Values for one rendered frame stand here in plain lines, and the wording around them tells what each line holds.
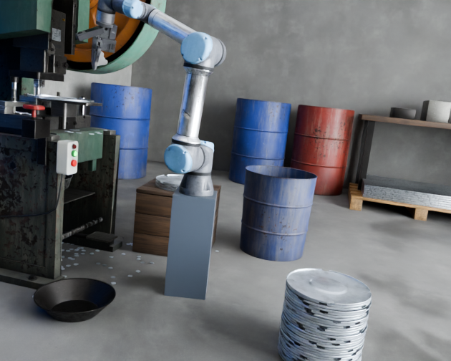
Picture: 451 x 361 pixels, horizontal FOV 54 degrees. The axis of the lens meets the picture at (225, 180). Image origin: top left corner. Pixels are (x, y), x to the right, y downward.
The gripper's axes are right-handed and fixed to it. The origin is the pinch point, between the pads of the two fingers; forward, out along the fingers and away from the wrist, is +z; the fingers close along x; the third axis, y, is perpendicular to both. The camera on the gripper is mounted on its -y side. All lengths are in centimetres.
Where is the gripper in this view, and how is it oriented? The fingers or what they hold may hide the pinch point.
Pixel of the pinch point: (92, 67)
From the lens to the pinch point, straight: 208.3
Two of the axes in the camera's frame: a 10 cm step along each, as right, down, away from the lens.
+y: 8.4, -0.1, 5.5
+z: -2.7, 8.6, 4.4
